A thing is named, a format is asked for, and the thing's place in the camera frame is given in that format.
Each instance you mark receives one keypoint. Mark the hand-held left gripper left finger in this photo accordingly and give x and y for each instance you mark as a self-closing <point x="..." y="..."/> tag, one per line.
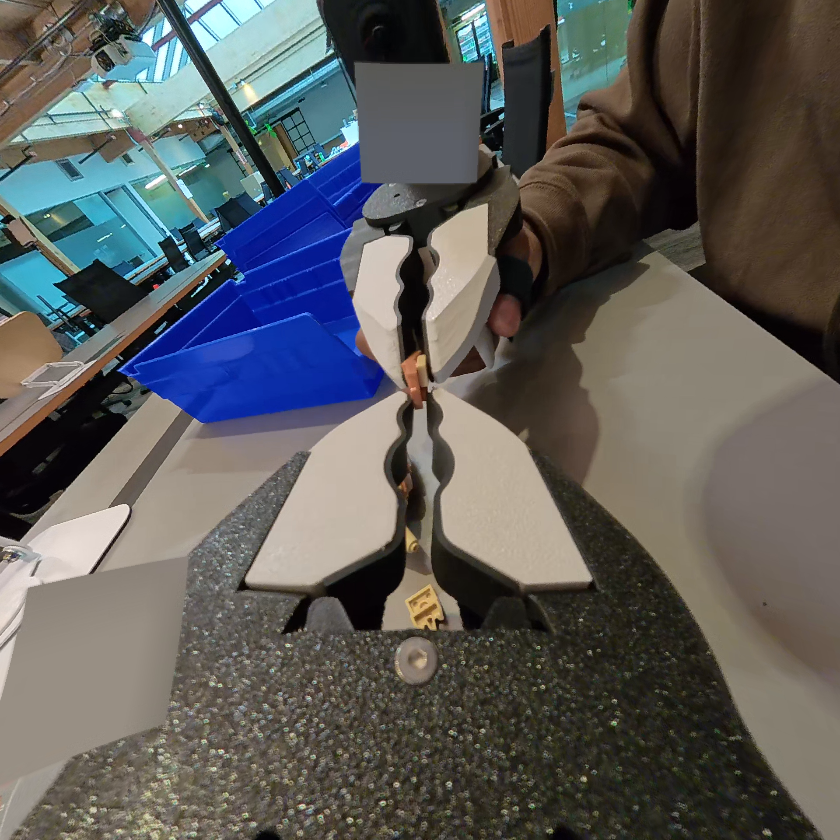
<point x="328" y="512"/>

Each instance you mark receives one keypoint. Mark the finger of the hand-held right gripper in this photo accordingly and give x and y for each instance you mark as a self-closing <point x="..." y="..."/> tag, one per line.
<point x="377" y="295"/>
<point x="459" y="282"/>

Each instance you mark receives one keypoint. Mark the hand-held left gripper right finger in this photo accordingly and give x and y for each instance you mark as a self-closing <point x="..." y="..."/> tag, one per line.
<point x="512" y="512"/>

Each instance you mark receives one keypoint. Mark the small brown wedge brick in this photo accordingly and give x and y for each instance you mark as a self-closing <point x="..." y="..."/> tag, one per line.
<point x="415" y="379"/>

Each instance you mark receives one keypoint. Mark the tan bracket brick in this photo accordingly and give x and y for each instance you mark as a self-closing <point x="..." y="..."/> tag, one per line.
<point x="425" y="607"/>

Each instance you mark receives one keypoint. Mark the large blue storage bin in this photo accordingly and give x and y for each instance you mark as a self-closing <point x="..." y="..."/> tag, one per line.
<point x="262" y="374"/>

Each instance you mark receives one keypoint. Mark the wooden desk with grey top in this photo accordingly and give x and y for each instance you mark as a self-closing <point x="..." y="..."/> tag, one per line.
<point x="177" y="289"/>

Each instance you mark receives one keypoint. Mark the row of blue plastic bins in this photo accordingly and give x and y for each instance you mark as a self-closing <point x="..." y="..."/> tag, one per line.
<point x="295" y="223"/>

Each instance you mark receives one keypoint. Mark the black chair backrest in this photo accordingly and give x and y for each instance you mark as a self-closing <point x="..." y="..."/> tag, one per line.
<point x="525" y="98"/>

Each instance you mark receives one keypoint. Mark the black pole with round cap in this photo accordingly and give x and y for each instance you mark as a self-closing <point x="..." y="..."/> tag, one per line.
<point x="223" y="98"/>

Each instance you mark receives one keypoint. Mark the black office chair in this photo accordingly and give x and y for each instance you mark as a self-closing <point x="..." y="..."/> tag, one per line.
<point x="98" y="295"/>

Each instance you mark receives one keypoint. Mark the clear acrylic tray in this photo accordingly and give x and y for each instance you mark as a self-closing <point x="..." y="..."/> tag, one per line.
<point x="52" y="377"/>

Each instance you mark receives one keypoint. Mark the white ceiling projector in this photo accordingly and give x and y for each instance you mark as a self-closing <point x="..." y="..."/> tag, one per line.
<point x="121" y="56"/>

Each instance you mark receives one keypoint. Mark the tan plywood chair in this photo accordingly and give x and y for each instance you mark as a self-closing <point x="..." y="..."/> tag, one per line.
<point x="26" y="354"/>

